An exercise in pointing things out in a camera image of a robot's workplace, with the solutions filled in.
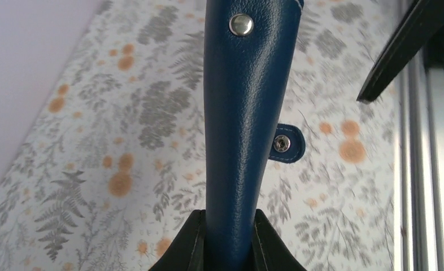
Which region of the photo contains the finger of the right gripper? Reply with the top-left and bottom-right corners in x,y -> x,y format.
357,1 -> 444,103

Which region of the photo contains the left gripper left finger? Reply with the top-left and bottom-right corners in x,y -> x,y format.
149,209 -> 206,271

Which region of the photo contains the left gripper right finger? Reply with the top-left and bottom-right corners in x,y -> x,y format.
251,209 -> 306,271

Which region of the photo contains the blue leather card holder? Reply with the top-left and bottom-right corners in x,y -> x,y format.
203,1 -> 303,270

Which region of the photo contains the floral patterned table mat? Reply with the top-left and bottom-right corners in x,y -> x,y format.
0,1 -> 397,270

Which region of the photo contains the aluminium rail frame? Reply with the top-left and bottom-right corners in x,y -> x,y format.
394,27 -> 444,270

